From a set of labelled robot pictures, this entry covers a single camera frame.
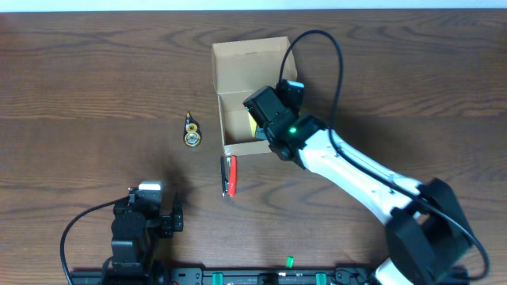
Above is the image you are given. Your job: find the yellow sticky note pad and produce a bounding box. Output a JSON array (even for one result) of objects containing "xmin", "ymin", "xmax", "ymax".
[{"xmin": 248, "ymin": 113, "xmax": 257, "ymax": 137}]

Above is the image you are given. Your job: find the cardboard box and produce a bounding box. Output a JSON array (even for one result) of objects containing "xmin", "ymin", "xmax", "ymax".
[{"xmin": 212, "ymin": 36, "xmax": 298, "ymax": 157}]

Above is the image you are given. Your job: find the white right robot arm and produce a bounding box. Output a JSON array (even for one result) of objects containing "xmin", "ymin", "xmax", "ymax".
[{"xmin": 243, "ymin": 81, "xmax": 472, "ymax": 284}]

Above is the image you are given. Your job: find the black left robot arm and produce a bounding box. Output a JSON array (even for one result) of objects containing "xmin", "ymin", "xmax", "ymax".
[{"xmin": 111, "ymin": 198, "xmax": 184, "ymax": 284}]

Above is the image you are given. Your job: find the red and black stapler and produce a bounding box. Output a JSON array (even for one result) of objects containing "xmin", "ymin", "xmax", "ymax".
[{"xmin": 220, "ymin": 155, "xmax": 238, "ymax": 198}]

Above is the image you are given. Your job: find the yellow correction tape dispenser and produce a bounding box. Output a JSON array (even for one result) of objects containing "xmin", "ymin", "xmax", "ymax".
[{"xmin": 183, "ymin": 112, "xmax": 202, "ymax": 147}]

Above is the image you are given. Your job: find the small green block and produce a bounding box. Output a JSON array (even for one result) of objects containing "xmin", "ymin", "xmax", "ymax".
[{"xmin": 285, "ymin": 256, "xmax": 294, "ymax": 268}]

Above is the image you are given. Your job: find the black mounting rail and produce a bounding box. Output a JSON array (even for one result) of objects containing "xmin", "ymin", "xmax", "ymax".
[{"xmin": 70, "ymin": 267, "xmax": 410, "ymax": 285}]

